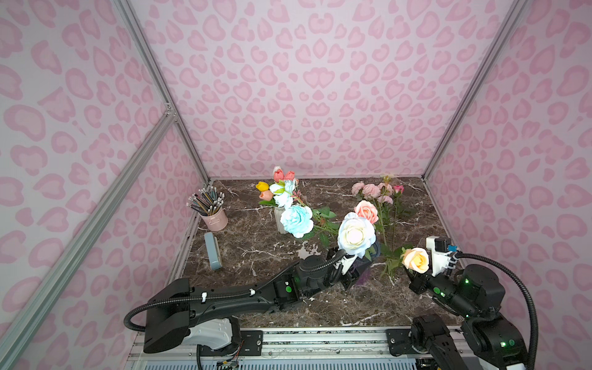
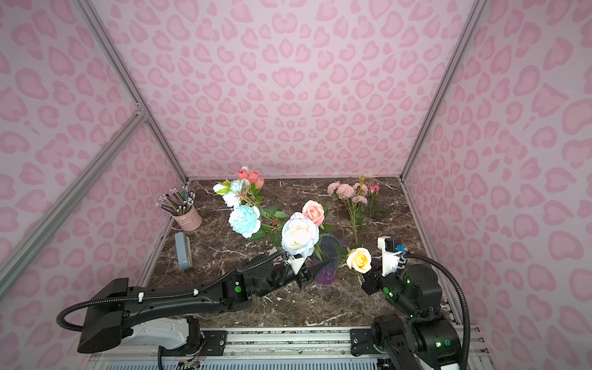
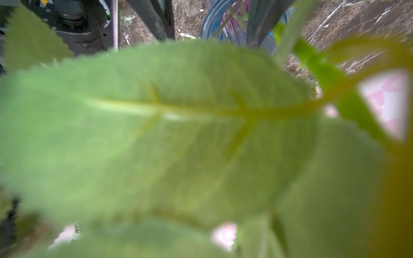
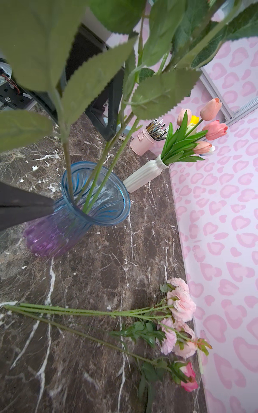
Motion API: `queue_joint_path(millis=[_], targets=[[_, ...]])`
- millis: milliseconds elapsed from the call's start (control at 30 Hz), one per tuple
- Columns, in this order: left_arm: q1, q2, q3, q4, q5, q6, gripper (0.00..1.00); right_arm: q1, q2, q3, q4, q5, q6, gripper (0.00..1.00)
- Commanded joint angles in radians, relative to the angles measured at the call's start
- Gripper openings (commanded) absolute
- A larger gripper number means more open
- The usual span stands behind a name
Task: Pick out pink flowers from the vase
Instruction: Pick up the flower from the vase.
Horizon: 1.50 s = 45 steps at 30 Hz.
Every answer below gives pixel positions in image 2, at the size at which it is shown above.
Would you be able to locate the purple glass vase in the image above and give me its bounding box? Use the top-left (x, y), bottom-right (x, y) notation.
top-left (312, 234), bottom-right (345, 286)

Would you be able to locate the salmon pink rose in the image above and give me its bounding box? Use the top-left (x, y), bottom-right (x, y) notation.
top-left (302, 200), bottom-right (335, 233)

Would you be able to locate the small pink twin rose stem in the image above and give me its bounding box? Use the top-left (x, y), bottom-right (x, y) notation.
top-left (328, 181), bottom-right (359, 245)

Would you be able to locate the light pink double peony stem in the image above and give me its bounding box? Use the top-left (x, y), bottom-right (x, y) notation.
top-left (351, 182), bottom-right (368, 231)

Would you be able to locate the magenta rose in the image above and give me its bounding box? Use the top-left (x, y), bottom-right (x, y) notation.
top-left (368, 185), bottom-right (388, 220)

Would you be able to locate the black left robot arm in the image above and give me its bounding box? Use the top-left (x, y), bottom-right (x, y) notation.
top-left (56, 251), bottom-right (328, 354)

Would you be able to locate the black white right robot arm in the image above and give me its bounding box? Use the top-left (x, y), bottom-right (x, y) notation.
top-left (350, 252), bottom-right (471, 369)

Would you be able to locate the yellow peach rose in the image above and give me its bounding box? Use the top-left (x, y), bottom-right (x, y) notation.
top-left (339, 248), bottom-right (372, 274)

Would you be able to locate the white rose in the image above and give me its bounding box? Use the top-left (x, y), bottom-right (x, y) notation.
top-left (282, 212), bottom-right (319, 257)

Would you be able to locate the tulip bunch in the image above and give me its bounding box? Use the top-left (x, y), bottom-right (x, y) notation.
top-left (213, 166), bottom-right (265, 209)

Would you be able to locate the grey rectangular eraser block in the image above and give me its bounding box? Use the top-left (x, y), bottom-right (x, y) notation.
top-left (174, 232), bottom-right (193, 271)

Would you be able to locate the pink pen cup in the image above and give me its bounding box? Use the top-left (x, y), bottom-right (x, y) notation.
top-left (173, 206), bottom-right (202, 232)

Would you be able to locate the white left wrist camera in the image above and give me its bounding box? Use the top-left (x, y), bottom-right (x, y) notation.
top-left (287, 254), bottom-right (307, 276)

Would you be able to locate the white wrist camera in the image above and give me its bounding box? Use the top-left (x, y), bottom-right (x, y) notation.
top-left (377, 236), bottom-right (406, 277)
top-left (287, 254), bottom-right (307, 276)

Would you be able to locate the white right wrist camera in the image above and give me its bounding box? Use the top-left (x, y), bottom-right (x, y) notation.
top-left (377, 236), bottom-right (406, 277)

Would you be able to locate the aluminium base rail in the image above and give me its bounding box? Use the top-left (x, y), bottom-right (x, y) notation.
top-left (85, 326), bottom-right (493, 370)

